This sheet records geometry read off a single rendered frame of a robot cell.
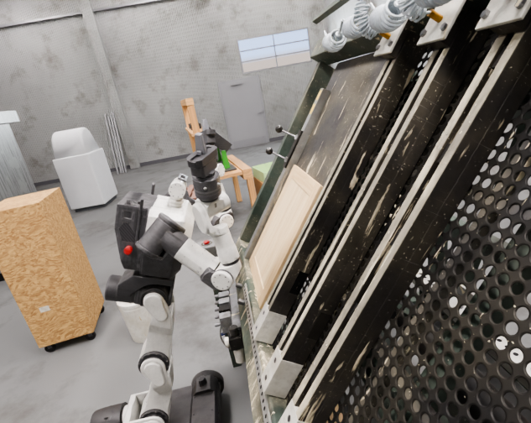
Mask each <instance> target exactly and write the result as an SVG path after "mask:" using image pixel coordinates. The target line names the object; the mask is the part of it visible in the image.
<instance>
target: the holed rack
mask: <svg viewBox="0 0 531 423"><path fill-rule="evenodd" d="M243 294H244V299H245V305H246V310H247V320H248V325H249V331H250V336H251V342H252V351H253V357H254V362H255V368H256V374H257V379H258V389H259V394H260V400H261V406H262V411H263V420H264V423H272V421H271V417H270V412H269V408H268V399H267V395H266V394H264V393H263V386H262V381H261V376H262V374H263V371H262V366H261V362H260V357H259V352H258V344H257V341H256V340H254V336H253V332H252V328H253V326H254V325H253V319H252V311H251V306H250V301H249V296H248V292H247V284H246V283H245V285H244V286H243Z"/></svg>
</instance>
